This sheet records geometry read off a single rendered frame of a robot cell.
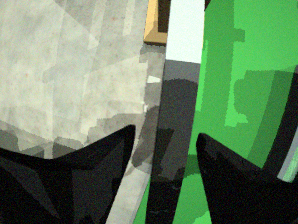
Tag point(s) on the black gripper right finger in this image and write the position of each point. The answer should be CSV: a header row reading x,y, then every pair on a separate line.
x,y
239,192

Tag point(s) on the green putting mat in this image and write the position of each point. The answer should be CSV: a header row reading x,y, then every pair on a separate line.
x,y
247,70

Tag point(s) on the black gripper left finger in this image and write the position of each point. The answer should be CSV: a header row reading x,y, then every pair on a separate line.
x,y
77,188

